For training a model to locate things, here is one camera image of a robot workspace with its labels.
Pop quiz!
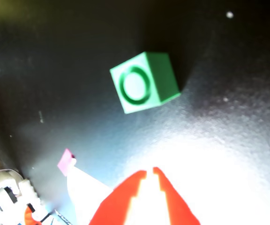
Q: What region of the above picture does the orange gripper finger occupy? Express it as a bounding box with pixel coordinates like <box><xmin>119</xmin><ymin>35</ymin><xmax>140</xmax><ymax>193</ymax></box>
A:
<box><xmin>89</xmin><ymin>170</ymin><xmax>147</xmax><ymax>225</ymax></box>
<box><xmin>152</xmin><ymin>166</ymin><xmax>201</xmax><ymax>225</ymax></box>

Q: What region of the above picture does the orange table clamp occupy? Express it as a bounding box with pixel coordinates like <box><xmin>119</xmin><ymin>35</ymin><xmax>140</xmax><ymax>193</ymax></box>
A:
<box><xmin>24</xmin><ymin>203</ymin><xmax>42</xmax><ymax>225</ymax></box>

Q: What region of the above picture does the black striped ruler label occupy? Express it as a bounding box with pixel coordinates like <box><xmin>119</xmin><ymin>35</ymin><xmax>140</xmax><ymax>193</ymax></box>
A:
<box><xmin>54</xmin><ymin>209</ymin><xmax>73</xmax><ymax>225</ymax></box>

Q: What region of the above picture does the pink masking tape strip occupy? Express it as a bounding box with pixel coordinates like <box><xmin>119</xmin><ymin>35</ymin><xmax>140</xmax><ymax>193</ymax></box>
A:
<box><xmin>57</xmin><ymin>148</ymin><xmax>76</xmax><ymax>177</ymax></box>

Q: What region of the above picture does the green cube with ring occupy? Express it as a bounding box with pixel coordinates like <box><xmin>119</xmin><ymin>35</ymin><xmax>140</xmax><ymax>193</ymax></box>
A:
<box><xmin>109</xmin><ymin>51</ymin><xmax>181</xmax><ymax>115</ymax></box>

